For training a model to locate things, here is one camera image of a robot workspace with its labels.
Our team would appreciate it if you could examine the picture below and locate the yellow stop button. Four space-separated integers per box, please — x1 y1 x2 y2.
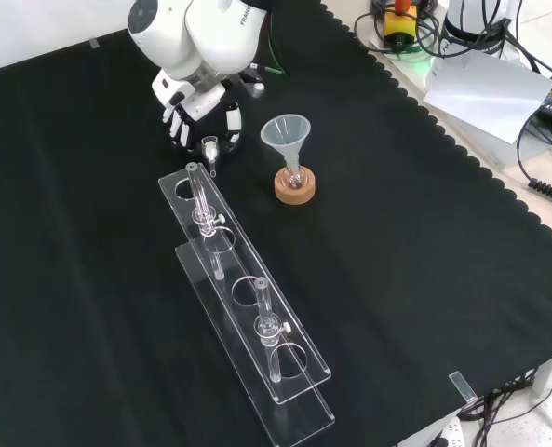
382 0 419 48

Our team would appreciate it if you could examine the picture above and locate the black coiled cable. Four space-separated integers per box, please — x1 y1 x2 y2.
528 178 552 207

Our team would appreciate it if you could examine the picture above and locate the round-bottom glass flask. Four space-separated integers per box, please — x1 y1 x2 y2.
282 156 307 191

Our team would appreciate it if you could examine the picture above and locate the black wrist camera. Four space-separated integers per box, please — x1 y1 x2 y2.
238 64 268 99

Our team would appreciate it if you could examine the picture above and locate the clear weighing funnel with powder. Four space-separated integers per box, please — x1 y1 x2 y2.
200 135 222 180

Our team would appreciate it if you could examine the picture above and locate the clear acrylic funnel stand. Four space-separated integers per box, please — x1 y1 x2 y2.
157 162 337 447

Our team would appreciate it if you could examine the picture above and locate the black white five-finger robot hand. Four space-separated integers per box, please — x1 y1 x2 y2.
152 69 245 157

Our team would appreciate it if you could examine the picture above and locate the translucent plastic funnel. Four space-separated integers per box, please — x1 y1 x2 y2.
260 116 312 177

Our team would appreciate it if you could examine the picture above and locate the pale grey board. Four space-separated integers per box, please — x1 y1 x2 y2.
423 49 552 146

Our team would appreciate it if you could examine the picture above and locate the black bench cloth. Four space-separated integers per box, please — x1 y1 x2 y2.
0 0 552 447

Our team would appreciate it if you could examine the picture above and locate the cork ring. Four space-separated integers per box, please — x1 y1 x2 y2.
274 167 317 211

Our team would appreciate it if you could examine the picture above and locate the blue cable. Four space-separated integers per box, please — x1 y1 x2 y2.
516 105 552 183

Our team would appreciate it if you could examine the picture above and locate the green cable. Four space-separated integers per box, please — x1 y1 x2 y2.
265 8 290 77

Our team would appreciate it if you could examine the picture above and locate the white power strip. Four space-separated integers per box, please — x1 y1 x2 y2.
425 415 468 447

